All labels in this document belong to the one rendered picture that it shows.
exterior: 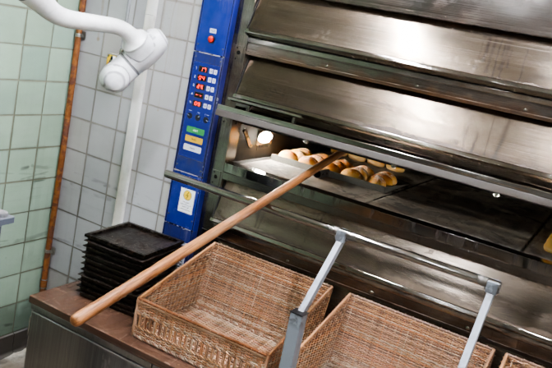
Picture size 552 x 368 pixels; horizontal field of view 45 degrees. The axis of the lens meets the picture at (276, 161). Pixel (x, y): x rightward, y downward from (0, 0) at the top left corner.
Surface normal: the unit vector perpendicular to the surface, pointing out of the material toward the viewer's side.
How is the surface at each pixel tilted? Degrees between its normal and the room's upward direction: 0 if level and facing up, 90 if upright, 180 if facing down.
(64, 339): 90
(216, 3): 90
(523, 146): 70
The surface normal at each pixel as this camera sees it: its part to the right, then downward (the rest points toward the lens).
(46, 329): -0.48, 0.07
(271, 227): -0.38, -0.26
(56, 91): 0.86, 0.26
